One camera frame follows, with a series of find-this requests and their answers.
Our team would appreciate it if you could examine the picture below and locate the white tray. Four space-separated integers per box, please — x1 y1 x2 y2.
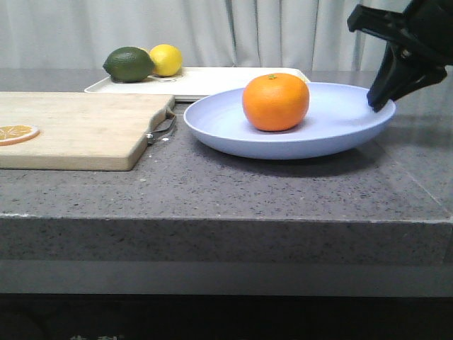
84 67 309 102

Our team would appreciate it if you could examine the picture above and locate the wooden cutting board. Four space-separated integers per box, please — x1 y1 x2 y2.
1 92 175 171

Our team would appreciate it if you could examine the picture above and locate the light blue plate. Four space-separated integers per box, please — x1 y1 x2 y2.
183 82 396 160

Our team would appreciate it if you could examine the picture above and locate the white curtain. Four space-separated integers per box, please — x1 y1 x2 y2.
0 0 453 74

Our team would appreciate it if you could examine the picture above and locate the yellow lemon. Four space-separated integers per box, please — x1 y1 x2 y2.
149 44 183 77

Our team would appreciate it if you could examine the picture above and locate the green lime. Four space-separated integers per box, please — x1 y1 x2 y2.
103 46 154 83

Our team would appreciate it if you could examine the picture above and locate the orange slice toy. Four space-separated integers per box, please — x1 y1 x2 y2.
1 125 40 146

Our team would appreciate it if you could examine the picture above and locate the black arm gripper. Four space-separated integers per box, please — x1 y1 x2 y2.
347 0 452 112

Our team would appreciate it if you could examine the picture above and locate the orange fruit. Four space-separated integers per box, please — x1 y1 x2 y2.
242 73 309 132

